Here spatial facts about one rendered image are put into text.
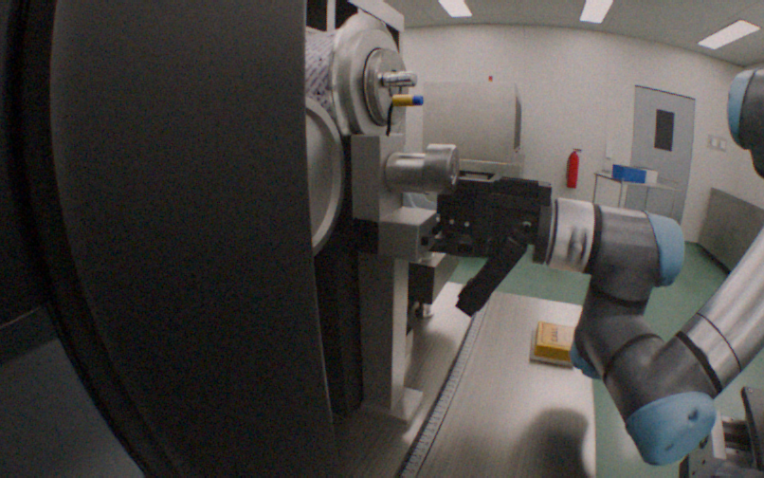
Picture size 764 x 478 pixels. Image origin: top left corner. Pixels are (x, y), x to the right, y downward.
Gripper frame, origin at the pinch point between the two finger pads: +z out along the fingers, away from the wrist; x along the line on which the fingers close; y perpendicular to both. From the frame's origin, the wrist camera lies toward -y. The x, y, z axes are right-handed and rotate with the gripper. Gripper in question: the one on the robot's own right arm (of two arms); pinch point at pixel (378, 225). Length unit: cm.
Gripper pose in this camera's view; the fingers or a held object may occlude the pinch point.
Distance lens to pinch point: 40.9
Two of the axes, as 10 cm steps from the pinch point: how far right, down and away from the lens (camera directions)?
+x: -4.4, 3.0, -8.5
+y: 0.0, -9.4, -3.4
